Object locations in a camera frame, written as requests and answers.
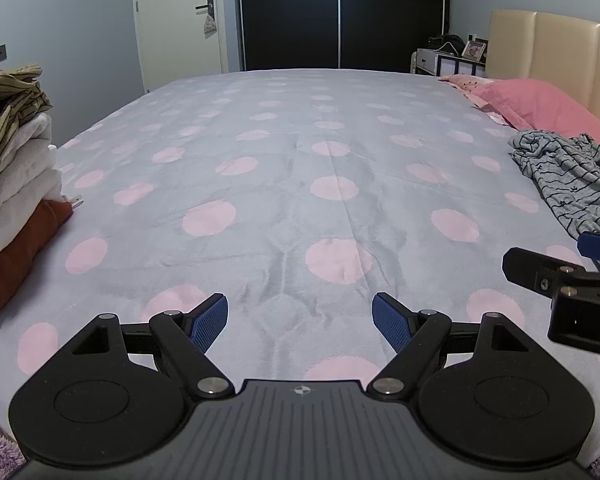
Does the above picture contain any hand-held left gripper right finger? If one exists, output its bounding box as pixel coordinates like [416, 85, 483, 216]
[366, 292, 541, 400]

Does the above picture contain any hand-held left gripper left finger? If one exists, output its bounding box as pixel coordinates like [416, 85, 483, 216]
[62, 293, 235, 401]

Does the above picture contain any grey striped shirt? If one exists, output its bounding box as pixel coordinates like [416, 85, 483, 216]
[510, 130, 600, 239]

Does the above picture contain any grey ruffled striped garment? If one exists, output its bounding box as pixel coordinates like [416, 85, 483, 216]
[572, 132, 600, 173]

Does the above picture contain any pink patterned pillow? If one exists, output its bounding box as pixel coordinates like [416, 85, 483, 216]
[437, 74, 503, 126]

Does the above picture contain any grey pink-dotted bed blanket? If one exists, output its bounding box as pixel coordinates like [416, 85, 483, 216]
[0, 67, 600, 466]

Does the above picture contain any rust orange towel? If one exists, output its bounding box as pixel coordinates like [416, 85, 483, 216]
[0, 199, 75, 315]

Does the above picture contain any beige padded headboard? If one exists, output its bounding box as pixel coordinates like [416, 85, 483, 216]
[485, 9, 600, 136]

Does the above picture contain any white nightstand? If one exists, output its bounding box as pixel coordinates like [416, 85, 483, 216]
[410, 48, 488, 78]

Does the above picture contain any dark bag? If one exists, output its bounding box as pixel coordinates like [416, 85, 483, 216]
[426, 33, 465, 53]

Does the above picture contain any stack of white towels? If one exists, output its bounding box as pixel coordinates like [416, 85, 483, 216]
[0, 112, 63, 266]

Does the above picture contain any white door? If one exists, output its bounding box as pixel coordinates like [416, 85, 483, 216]
[132, 0, 243, 93]

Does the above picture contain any black wardrobe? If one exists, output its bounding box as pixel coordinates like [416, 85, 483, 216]
[234, 0, 453, 72]

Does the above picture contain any olive striped cloth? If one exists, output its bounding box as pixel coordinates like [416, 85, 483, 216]
[0, 63, 53, 186]

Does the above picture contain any picture frame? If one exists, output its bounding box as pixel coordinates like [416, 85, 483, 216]
[461, 39, 488, 62]

